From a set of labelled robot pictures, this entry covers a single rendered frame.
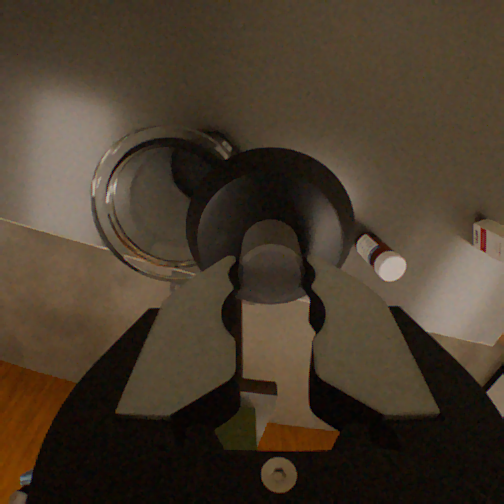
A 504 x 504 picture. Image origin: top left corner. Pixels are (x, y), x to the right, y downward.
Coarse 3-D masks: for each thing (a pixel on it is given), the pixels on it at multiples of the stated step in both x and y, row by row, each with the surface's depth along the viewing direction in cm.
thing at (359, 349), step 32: (320, 288) 10; (352, 288) 10; (320, 320) 9; (352, 320) 8; (384, 320) 8; (320, 352) 7; (352, 352) 7; (384, 352) 7; (320, 384) 7; (352, 384) 6; (384, 384) 6; (416, 384) 6; (320, 416) 7; (352, 416) 6; (384, 416) 6; (416, 416) 6
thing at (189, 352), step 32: (192, 288) 10; (224, 288) 10; (160, 320) 9; (192, 320) 8; (224, 320) 9; (160, 352) 7; (192, 352) 7; (224, 352) 7; (128, 384) 6; (160, 384) 6; (192, 384) 6; (224, 384) 6; (128, 416) 6; (160, 416) 6; (192, 416) 6; (224, 416) 7
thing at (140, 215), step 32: (160, 128) 16; (128, 160) 17; (160, 160) 29; (96, 192) 18; (128, 192) 22; (160, 192) 30; (96, 224) 19; (128, 224) 21; (160, 224) 26; (128, 256) 20; (160, 256) 21
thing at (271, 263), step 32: (224, 160) 14; (256, 160) 13; (288, 160) 13; (224, 192) 13; (256, 192) 13; (288, 192) 13; (320, 192) 13; (192, 224) 15; (224, 224) 14; (256, 224) 14; (288, 224) 14; (320, 224) 14; (352, 224) 15; (192, 256) 16; (224, 256) 15; (256, 256) 11; (288, 256) 11; (320, 256) 14; (256, 288) 12; (288, 288) 12
